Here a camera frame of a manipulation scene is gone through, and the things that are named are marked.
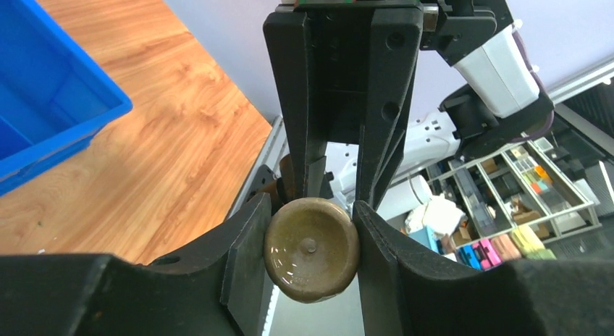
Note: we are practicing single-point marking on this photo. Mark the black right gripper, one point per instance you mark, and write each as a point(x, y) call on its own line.
point(343, 71)

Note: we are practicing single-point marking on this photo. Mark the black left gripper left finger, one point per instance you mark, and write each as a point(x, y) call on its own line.
point(210, 286)

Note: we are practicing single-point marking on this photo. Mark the small black pepper shaker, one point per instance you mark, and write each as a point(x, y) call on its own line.
point(311, 249)

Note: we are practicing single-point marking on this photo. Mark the blue plastic divided bin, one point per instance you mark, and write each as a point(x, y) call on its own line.
point(54, 98)

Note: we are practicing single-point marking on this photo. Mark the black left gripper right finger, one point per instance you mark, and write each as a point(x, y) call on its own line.
point(408, 289)

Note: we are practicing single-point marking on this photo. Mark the storage shelf with small boxes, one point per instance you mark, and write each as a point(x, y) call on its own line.
point(517, 203)

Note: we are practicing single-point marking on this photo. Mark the aluminium frame rail front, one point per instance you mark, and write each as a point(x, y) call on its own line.
point(584, 80)

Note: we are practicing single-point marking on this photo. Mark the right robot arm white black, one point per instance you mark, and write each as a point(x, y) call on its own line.
point(501, 98)

